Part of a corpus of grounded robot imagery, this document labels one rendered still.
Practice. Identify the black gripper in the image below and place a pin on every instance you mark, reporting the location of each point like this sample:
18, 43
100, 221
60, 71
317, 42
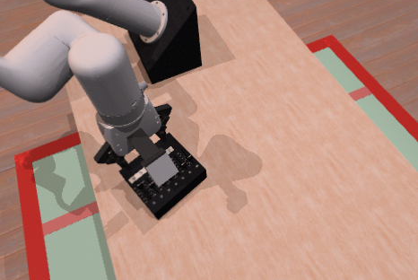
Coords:
116, 136

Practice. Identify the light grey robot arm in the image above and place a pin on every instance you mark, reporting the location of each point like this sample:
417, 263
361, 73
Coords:
37, 68

